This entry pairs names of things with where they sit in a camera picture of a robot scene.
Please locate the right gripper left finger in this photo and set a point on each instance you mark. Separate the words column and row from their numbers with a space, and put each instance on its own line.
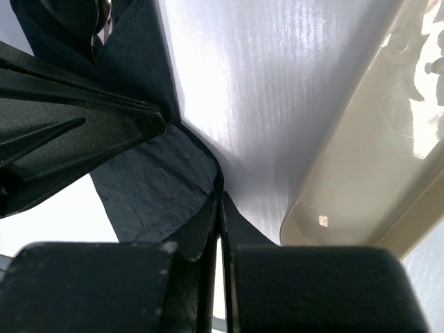
column 111, row 287

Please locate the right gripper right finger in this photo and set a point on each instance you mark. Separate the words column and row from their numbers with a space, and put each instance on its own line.
column 271, row 288

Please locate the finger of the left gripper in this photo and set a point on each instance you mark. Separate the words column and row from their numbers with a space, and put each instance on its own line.
column 52, row 135
column 19, row 61

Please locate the silver fork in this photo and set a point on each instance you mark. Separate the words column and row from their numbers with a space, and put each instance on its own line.
column 103, row 13

